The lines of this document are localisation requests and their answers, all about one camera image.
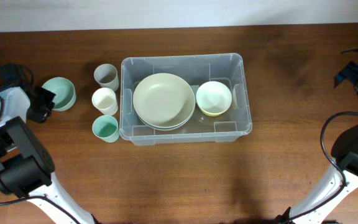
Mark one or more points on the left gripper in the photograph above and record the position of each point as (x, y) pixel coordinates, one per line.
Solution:
(43, 114)

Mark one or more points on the green bowl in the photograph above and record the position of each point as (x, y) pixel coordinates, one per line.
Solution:
(64, 90)

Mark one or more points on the cream cup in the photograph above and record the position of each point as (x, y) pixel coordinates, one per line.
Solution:
(104, 99)

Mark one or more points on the beige bowl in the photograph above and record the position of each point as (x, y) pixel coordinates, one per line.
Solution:
(165, 119)
(163, 90)

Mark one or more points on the white bowl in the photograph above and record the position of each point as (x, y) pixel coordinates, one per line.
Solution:
(214, 97)

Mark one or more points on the yellow bowl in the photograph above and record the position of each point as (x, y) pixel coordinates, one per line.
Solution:
(212, 114)

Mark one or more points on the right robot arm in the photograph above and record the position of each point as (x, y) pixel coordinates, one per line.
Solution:
(341, 178)

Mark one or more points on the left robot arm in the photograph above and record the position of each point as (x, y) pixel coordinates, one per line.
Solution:
(26, 168)

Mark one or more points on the clear plastic storage container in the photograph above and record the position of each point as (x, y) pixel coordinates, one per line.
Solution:
(196, 70)

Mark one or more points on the grey cup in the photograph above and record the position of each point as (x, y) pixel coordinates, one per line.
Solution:
(106, 75)

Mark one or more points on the green cup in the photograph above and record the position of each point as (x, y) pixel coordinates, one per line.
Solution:
(106, 128)

